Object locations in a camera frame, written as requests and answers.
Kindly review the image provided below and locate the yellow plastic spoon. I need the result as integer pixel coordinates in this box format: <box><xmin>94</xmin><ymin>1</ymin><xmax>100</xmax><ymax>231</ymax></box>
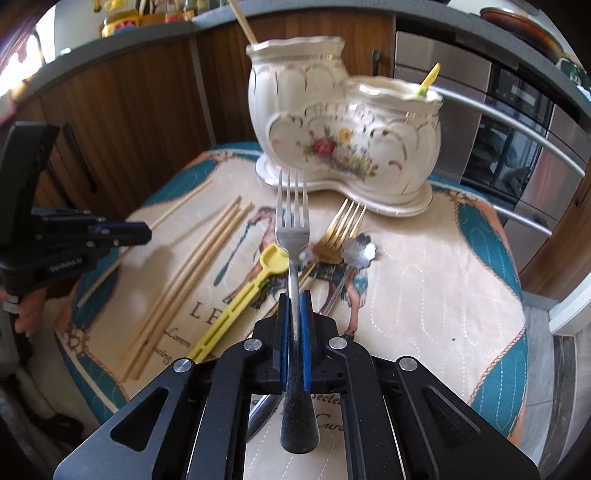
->
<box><xmin>186</xmin><ymin>244</ymin><xmax>291</xmax><ymax>365</ymax></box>
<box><xmin>417</xmin><ymin>62</ymin><xmax>442</xmax><ymax>99</ymax></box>

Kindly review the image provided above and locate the yellow food jar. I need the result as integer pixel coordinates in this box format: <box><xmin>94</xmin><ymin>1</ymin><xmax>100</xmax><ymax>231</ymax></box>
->
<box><xmin>100</xmin><ymin>11</ymin><xmax>141</xmax><ymax>38</ymax></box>

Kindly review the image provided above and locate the short steel oven handle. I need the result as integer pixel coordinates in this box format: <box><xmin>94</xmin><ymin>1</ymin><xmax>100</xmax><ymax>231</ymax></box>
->
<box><xmin>493</xmin><ymin>205</ymin><xmax>555</xmax><ymax>238</ymax></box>

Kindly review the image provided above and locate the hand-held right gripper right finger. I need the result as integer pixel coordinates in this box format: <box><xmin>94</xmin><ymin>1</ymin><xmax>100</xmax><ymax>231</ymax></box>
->
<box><xmin>298</xmin><ymin>291</ymin><xmax>540</xmax><ymax>480</ymax></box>

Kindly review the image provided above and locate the pale wooden chopstick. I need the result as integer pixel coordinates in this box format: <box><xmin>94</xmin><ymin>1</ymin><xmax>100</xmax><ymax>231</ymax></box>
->
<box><xmin>134</xmin><ymin>202</ymin><xmax>256</xmax><ymax>379</ymax></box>
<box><xmin>127</xmin><ymin>200</ymin><xmax>247</xmax><ymax>378</ymax></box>
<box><xmin>76</xmin><ymin>179</ymin><xmax>214</xmax><ymax>309</ymax></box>
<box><xmin>121</xmin><ymin>195</ymin><xmax>243</xmax><ymax>370</ymax></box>

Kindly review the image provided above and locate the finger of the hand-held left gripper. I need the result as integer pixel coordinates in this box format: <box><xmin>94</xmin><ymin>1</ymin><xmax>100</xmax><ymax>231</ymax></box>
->
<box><xmin>89</xmin><ymin>220</ymin><xmax>153</xmax><ymax>248</ymax></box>

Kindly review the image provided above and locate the dark green appliance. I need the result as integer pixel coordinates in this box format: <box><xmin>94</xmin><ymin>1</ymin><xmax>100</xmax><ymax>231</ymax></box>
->
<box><xmin>556</xmin><ymin>55</ymin><xmax>585</xmax><ymax>88</ymax></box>

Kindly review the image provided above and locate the silver fork with black handle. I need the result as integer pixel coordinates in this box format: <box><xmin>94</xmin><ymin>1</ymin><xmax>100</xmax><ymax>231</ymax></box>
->
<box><xmin>276</xmin><ymin>170</ymin><xmax>320</xmax><ymax>454</ymax></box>

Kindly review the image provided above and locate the wooden knife block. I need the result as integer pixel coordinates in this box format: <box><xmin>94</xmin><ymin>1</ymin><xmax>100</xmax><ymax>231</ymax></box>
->
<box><xmin>139</xmin><ymin>0</ymin><xmax>167</xmax><ymax>27</ymax></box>

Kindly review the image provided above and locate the printed quilted tablecloth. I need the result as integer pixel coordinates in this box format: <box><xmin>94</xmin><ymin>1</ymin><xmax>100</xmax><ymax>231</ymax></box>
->
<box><xmin>54</xmin><ymin>141</ymin><xmax>529</xmax><ymax>480</ymax></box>

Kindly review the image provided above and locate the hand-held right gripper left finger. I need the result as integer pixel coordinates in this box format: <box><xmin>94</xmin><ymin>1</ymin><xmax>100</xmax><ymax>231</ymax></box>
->
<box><xmin>53</xmin><ymin>292</ymin><xmax>293</xmax><ymax>480</ymax></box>

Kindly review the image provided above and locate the person's left hand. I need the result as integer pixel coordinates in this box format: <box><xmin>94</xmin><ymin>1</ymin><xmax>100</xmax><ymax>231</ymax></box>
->
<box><xmin>0</xmin><ymin>287</ymin><xmax>51</xmax><ymax>335</ymax></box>

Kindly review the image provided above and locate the long steel oven handle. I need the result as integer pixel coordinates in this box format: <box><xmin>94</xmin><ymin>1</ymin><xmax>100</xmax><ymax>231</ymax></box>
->
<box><xmin>406</xmin><ymin>85</ymin><xmax>591</xmax><ymax>176</ymax></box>

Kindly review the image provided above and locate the wooden cabinet door beside oven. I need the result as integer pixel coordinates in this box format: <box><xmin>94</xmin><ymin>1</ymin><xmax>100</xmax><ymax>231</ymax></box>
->
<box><xmin>196</xmin><ymin>14</ymin><xmax>395</xmax><ymax>144</ymax></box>

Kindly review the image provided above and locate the cream floral ceramic utensil holder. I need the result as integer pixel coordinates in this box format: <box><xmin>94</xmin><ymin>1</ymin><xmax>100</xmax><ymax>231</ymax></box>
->
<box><xmin>246</xmin><ymin>38</ymin><xmax>444</xmax><ymax>217</ymax></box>

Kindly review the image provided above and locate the narrow wooden cabinet door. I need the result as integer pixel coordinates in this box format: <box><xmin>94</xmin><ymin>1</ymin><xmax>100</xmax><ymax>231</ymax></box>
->
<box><xmin>519</xmin><ymin>152</ymin><xmax>591</xmax><ymax>301</ymax></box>

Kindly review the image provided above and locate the long black cabinet handle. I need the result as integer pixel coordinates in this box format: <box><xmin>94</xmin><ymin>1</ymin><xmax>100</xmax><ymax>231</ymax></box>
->
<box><xmin>62</xmin><ymin>122</ymin><xmax>100</xmax><ymax>192</ymax></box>

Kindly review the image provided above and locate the grey speckled kitchen countertop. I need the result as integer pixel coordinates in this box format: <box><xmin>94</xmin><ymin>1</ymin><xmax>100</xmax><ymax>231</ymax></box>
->
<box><xmin>9</xmin><ymin>0</ymin><xmax>591</xmax><ymax>121</ymax></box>

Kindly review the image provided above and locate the orange-brown cooking pot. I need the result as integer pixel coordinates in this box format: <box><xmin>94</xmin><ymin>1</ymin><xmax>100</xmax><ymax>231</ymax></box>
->
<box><xmin>480</xmin><ymin>7</ymin><xmax>561</xmax><ymax>61</ymax></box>

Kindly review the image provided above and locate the stainless steel oven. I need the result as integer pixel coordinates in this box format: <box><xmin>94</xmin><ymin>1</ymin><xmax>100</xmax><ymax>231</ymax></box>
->
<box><xmin>394</xmin><ymin>30</ymin><xmax>591</xmax><ymax>273</ymax></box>

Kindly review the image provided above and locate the gold fork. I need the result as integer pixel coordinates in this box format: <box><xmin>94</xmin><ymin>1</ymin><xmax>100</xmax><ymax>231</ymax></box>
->
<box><xmin>298</xmin><ymin>198</ymin><xmax>368</xmax><ymax>284</ymax></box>

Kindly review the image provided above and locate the silver flower-shaped spoon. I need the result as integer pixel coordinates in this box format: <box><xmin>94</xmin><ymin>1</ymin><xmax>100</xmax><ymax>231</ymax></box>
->
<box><xmin>323</xmin><ymin>233</ymin><xmax>378</xmax><ymax>319</ymax></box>

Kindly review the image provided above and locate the silver table knife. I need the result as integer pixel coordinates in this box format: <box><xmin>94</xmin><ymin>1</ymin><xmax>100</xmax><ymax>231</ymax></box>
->
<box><xmin>247</xmin><ymin>394</ymin><xmax>283</xmax><ymax>445</ymax></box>

